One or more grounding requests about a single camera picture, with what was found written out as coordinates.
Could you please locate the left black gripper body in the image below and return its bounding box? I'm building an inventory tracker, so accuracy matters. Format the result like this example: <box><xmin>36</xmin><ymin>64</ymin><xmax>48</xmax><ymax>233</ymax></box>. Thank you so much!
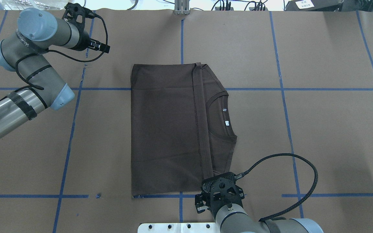
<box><xmin>76</xmin><ymin>30</ymin><xmax>91</xmax><ymax>51</ymax></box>

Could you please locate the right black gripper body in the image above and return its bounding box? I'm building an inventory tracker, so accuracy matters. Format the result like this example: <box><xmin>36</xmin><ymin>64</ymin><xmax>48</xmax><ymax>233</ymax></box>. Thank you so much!
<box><xmin>194</xmin><ymin>191</ymin><xmax>245</xmax><ymax>214</ymax></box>

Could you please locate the dark brown t-shirt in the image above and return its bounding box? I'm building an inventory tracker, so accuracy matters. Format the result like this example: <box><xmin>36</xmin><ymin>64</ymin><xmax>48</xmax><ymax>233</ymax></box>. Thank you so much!
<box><xmin>130</xmin><ymin>62</ymin><xmax>237</xmax><ymax>196</ymax></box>

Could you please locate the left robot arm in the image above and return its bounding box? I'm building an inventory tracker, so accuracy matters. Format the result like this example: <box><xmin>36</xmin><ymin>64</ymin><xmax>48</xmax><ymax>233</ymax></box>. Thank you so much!
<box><xmin>0</xmin><ymin>3</ymin><xmax>110</xmax><ymax>139</ymax></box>

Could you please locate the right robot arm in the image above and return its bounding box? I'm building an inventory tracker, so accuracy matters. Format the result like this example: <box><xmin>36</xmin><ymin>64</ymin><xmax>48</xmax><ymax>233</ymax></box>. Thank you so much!
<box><xmin>195</xmin><ymin>192</ymin><xmax>324</xmax><ymax>233</ymax></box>

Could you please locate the white central pillar base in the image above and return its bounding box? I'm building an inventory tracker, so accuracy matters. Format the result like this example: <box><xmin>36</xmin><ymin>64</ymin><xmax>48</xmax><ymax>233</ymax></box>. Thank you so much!
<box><xmin>137</xmin><ymin>222</ymin><xmax>220</xmax><ymax>233</ymax></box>

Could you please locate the clear plastic bag sheet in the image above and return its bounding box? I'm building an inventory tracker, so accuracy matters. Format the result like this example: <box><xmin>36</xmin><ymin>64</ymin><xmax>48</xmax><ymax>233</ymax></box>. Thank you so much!
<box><xmin>0</xmin><ymin>0</ymin><xmax>76</xmax><ymax>11</ymax></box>

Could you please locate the grey usb hub left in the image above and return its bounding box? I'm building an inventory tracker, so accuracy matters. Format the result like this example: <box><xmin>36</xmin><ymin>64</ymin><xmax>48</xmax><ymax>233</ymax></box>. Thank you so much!
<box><xmin>211</xmin><ymin>0</ymin><xmax>234</xmax><ymax>11</ymax></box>

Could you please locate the grey usb hub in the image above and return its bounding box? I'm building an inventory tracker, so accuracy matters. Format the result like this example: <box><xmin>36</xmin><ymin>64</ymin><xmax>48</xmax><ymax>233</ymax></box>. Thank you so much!
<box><xmin>244</xmin><ymin>0</ymin><xmax>268</xmax><ymax>11</ymax></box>
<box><xmin>211</xmin><ymin>0</ymin><xmax>234</xmax><ymax>11</ymax></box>

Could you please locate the grey usb hub right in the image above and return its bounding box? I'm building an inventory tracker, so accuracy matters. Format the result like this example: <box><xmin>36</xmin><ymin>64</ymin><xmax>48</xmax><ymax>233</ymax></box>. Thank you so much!
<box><xmin>244</xmin><ymin>0</ymin><xmax>268</xmax><ymax>11</ymax></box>

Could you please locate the black box with label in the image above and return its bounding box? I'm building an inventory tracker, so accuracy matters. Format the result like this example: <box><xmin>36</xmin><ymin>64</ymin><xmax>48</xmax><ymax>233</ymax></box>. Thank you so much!
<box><xmin>285</xmin><ymin>0</ymin><xmax>344</xmax><ymax>12</ymax></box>

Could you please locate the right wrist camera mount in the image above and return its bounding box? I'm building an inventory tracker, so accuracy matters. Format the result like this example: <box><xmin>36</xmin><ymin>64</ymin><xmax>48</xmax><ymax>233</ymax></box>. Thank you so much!
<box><xmin>201</xmin><ymin>172</ymin><xmax>245</xmax><ymax>199</ymax></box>

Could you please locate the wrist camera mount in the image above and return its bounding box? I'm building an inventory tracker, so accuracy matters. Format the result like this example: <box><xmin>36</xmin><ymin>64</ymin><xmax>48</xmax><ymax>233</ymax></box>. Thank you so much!
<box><xmin>61</xmin><ymin>3</ymin><xmax>97</xmax><ymax>33</ymax></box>
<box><xmin>201</xmin><ymin>172</ymin><xmax>245</xmax><ymax>199</ymax></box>

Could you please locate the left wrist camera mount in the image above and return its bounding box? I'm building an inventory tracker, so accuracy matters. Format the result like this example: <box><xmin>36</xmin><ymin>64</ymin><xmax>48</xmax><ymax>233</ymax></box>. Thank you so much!
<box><xmin>61</xmin><ymin>3</ymin><xmax>97</xmax><ymax>33</ymax></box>

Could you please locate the aluminium frame post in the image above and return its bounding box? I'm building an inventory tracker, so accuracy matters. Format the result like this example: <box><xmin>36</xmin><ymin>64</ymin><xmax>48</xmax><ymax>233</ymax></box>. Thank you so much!
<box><xmin>174</xmin><ymin>0</ymin><xmax>190</xmax><ymax>15</ymax></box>

